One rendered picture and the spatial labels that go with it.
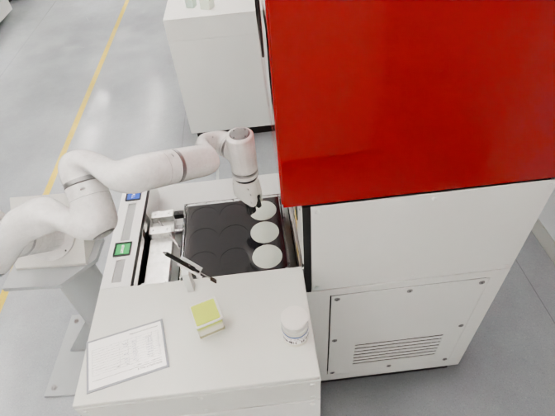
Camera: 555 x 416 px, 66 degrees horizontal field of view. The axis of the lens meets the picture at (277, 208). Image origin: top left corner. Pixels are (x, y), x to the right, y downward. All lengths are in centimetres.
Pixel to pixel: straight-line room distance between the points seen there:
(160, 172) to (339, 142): 43
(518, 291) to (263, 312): 172
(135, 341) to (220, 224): 52
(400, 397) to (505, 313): 74
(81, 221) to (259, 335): 54
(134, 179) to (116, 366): 51
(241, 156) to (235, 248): 36
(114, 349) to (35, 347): 141
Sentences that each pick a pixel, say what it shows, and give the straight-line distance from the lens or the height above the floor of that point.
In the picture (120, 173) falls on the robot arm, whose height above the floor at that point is 140.
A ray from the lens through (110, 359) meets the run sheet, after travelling 128.
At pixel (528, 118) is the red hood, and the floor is 143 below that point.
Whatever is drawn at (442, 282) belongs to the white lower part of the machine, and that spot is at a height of 75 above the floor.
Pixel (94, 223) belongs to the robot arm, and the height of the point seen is 129.
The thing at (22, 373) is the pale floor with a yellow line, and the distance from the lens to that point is 263.
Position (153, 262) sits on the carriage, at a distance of 153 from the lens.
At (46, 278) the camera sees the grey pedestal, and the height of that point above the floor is 82.
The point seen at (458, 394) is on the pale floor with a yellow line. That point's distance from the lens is 227.
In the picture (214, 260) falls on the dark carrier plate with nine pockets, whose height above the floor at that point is 90.
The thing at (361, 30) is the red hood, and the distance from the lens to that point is 88.
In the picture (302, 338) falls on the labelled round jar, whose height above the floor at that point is 100.
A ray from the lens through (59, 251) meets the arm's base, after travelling 173.
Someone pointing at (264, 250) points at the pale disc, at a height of 90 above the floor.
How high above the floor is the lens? 203
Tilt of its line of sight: 46 degrees down
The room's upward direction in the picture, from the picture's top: 5 degrees counter-clockwise
